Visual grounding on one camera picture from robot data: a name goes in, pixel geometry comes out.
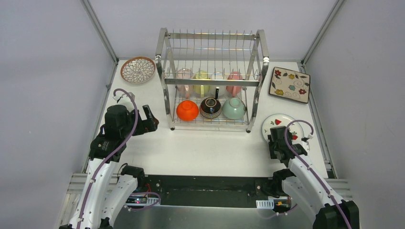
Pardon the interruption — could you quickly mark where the orange plastic bowl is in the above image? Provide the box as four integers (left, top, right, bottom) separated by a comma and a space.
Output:
176, 100, 199, 121

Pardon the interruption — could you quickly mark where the beige bowl dark rim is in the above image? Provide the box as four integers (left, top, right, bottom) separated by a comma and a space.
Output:
199, 97, 222, 119

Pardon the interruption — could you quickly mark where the light green mug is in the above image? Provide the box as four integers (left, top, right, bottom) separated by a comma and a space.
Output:
193, 71, 211, 99

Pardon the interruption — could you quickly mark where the mint green bowl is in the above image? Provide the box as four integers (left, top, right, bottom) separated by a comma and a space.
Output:
222, 97, 246, 120

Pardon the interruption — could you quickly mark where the white ribbed mug black rim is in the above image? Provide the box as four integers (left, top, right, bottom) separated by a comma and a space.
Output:
209, 71, 226, 99

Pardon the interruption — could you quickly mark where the pink mug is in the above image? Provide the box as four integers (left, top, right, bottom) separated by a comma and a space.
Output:
225, 71, 244, 97

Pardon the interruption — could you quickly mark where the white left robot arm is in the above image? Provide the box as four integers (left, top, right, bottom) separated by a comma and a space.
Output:
61, 104, 159, 229

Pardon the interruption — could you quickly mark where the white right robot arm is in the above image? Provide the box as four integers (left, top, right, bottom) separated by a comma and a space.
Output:
267, 126, 360, 229

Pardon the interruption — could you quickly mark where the stainless steel dish rack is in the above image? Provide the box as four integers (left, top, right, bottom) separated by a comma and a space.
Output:
155, 28, 270, 133

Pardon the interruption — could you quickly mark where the brown floral round plate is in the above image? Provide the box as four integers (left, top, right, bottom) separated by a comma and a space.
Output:
120, 56, 156, 84

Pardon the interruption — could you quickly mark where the square floral plate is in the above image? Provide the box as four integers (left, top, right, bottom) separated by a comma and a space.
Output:
269, 67, 311, 104

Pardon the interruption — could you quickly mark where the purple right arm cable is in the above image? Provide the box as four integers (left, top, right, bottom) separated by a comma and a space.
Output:
256, 119, 352, 229

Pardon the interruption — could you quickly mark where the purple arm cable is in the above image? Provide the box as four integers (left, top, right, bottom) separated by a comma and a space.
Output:
256, 119, 352, 229
75, 88, 162, 229

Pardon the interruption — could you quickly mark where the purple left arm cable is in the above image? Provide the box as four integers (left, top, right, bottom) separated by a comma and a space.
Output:
75, 88, 162, 229

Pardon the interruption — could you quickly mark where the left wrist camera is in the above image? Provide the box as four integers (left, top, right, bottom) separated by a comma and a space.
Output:
113, 92, 135, 110

